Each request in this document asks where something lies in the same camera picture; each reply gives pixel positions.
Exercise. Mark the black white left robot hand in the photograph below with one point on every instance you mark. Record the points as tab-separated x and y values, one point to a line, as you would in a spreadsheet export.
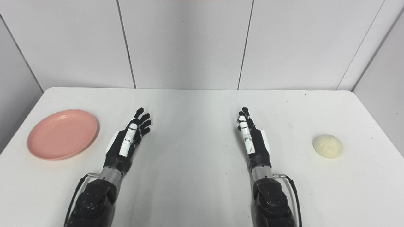
117	152

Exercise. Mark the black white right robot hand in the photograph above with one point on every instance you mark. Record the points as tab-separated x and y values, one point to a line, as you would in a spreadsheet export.
259	147

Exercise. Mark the pink round plate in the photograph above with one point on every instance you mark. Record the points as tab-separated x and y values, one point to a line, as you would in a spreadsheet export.
62	134

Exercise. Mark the cream steamed bun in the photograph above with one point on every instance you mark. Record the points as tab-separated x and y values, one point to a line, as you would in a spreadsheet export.
328	146

